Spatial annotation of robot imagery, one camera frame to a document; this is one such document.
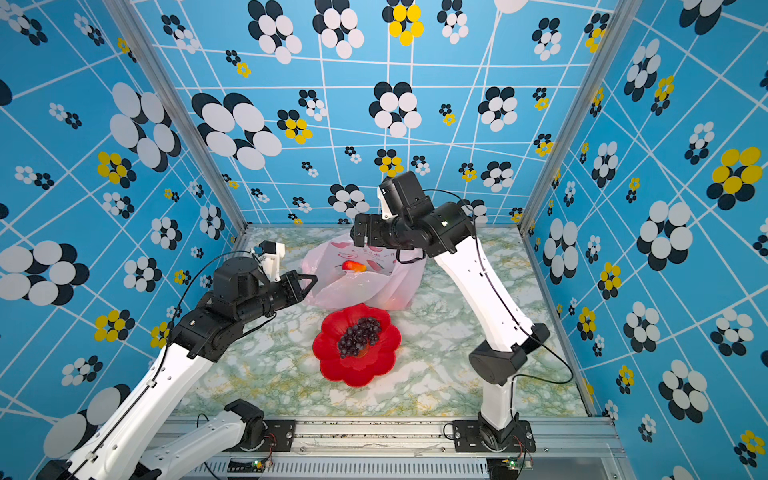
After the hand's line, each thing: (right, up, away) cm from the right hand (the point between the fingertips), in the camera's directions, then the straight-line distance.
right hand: (374, 232), depth 68 cm
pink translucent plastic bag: (-7, -11, +12) cm, 18 cm away
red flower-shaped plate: (-5, -38, +17) cm, 42 cm away
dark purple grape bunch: (-6, -30, +19) cm, 36 cm away
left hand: (-12, -10, 0) cm, 16 cm away
